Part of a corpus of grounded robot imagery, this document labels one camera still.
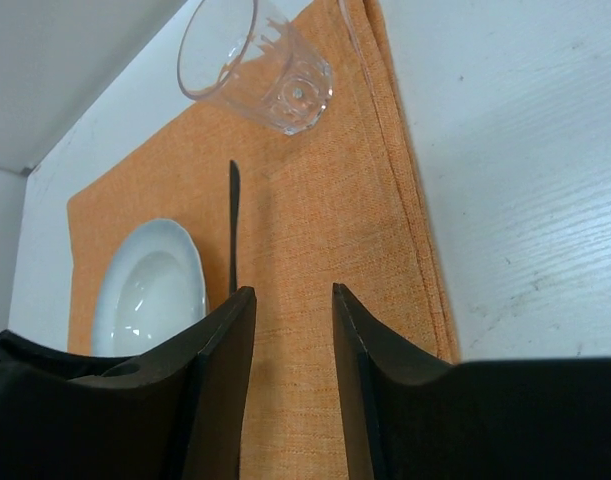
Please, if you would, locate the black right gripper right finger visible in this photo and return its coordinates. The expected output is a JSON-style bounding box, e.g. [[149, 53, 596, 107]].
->
[[332, 284, 611, 479]]

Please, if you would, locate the black metal knife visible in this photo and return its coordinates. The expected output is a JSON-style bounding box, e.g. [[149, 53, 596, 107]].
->
[[229, 160, 241, 295]]

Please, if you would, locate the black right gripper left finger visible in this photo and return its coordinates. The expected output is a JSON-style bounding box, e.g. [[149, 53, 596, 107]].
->
[[0, 287, 256, 479]]

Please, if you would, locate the orange cloth placemat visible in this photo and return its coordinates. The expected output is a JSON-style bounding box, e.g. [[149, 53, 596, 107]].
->
[[68, 1, 458, 479]]

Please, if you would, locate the white ceramic plate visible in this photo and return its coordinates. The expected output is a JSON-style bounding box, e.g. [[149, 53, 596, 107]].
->
[[91, 218, 209, 357]]

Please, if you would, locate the clear drinking glass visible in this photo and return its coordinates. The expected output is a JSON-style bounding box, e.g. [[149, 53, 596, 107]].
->
[[175, 0, 374, 137]]

